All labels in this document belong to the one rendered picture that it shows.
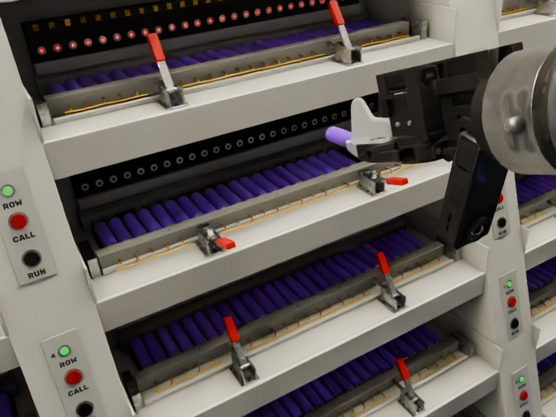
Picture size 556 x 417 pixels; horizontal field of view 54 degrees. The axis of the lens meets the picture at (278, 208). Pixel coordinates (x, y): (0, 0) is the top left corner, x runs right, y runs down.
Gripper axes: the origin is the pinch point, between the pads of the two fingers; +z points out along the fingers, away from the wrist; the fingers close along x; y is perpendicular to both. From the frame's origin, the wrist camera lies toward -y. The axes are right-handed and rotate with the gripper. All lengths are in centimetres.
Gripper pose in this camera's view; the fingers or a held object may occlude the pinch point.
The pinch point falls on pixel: (365, 146)
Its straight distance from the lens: 59.9
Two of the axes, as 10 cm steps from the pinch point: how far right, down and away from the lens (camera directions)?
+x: -8.7, 2.8, -4.1
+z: -4.5, -0.8, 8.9
